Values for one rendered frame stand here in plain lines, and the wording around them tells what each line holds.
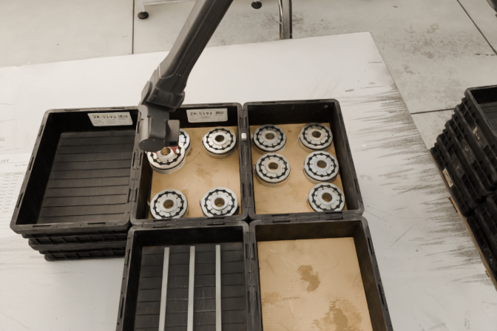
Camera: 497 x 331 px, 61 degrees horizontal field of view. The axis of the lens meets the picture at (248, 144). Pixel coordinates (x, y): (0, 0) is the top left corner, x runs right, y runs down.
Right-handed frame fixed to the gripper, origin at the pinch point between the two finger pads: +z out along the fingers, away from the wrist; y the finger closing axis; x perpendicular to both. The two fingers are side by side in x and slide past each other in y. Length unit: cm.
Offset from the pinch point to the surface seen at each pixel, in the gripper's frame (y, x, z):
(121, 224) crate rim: -9.9, -20.3, 2.4
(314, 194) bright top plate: 40.8, -9.9, 11.1
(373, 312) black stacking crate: 51, -42, 10
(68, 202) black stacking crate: -29.5, -8.5, 12.9
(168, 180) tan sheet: -1.5, -2.2, 13.6
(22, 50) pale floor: -125, 149, 103
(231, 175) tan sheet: 17.2, -1.0, 14.0
